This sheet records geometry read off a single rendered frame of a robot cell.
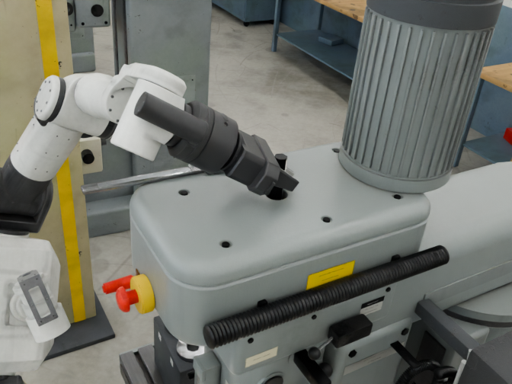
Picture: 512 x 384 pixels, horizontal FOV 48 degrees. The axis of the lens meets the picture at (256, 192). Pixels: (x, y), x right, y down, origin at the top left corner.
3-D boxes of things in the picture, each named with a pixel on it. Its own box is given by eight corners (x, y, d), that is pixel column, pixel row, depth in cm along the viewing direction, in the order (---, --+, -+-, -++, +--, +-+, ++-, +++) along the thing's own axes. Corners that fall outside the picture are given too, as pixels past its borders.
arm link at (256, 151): (236, 171, 97) (174, 142, 91) (269, 125, 94) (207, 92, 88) (254, 213, 87) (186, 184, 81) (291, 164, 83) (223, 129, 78)
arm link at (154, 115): (171, 170, 88) (103, 139, 83) (200, 106, 88) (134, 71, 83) (198, 182, 78) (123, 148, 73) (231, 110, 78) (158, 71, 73)
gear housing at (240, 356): (233, 383, 93) (237, 339, 87) (174, 289, 110) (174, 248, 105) (392, 319, 108) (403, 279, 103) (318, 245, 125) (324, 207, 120)
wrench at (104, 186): (84, 199, 88) (84, 194, 87) (78, 186, 91) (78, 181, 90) (229, 171, 98) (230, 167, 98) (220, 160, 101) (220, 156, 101)
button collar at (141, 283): (143, 322, 89) (142, 293, 86) (130, 298, 93) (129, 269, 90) (155, 318, 90) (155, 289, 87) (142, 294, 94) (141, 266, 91)
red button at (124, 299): (122, 319, 88) (120, 299, 86) (113, 302, 91) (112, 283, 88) (142, 312, 89) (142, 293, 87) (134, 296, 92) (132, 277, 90)
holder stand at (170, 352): (178, 417, 161) (179, 369, 150) (153, 360, 177) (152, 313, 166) (218, 403, 166) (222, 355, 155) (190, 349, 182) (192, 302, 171)
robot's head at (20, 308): (24, 340, 108) (45, 344, 102) (1, 292, 106) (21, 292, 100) (55, 321, 112) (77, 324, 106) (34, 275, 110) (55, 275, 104)
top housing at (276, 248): (181, 364, 83) (183, 280, 74) (122, 258, 101) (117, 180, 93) (423, 275, 104) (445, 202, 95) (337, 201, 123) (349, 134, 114)
